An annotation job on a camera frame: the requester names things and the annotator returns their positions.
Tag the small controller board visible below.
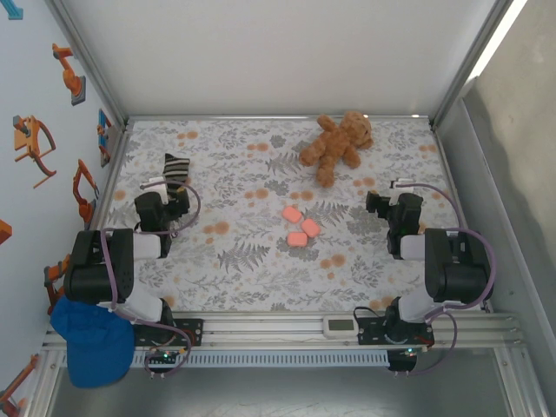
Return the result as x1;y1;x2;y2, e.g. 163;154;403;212
145;347;192;366
387;347;420;373

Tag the white digital timer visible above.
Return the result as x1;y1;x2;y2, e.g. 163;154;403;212
321;315;361;340

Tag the white slotted cable duct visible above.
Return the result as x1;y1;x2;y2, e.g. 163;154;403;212
129;350;390;368

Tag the blue cap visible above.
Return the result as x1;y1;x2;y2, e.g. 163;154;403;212
50;296;136;388

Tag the black white striped sock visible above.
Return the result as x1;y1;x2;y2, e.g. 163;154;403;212
162;152;191;205

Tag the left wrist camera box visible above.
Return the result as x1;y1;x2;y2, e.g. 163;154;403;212
141;176;170;204

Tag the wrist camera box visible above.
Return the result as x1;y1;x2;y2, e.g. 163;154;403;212
141;176;170;204
389;178;413;206

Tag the aluminium frame cross bar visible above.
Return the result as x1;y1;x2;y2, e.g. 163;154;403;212
125;114;435;123

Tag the aluminium frame side bar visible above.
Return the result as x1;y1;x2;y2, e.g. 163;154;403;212
432;123;494;314
82;123;134;238

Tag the brown teddy bear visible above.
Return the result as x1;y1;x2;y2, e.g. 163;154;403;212
298;110;375;189

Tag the floral tablecloth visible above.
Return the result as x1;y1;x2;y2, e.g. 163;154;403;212
93;117;483;313

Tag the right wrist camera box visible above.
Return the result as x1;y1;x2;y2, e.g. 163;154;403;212
389;178;413;206

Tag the orange gripper wall sticker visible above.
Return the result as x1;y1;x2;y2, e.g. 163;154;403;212
11;115;57;189

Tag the aluminium mounting rail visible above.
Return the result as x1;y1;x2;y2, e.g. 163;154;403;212
41;311;529;351

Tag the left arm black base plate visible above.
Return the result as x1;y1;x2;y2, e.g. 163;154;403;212
132;318;205;348

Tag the blue orange robot wall sticker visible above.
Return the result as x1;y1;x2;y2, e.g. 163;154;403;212
96;108;113;169

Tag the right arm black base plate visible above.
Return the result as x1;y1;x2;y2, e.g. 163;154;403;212
355;316;435;347

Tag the aluminium frame post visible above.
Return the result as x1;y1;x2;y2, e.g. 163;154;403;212
44;0;131;131
428;0;526;131

